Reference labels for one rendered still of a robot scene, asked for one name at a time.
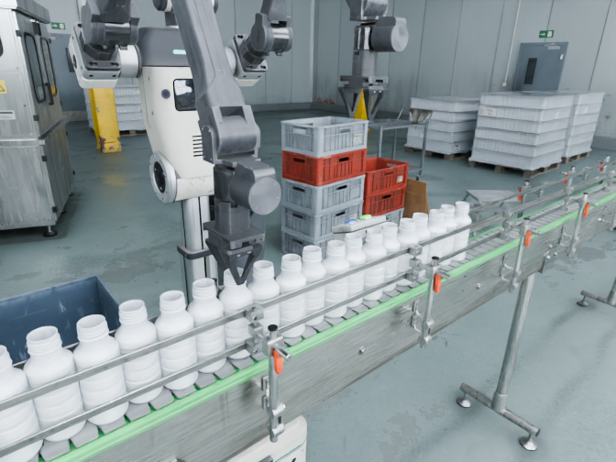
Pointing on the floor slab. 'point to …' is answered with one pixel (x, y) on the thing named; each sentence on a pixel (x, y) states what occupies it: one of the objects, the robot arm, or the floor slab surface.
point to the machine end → (30, 122)
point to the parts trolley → (396, 137)
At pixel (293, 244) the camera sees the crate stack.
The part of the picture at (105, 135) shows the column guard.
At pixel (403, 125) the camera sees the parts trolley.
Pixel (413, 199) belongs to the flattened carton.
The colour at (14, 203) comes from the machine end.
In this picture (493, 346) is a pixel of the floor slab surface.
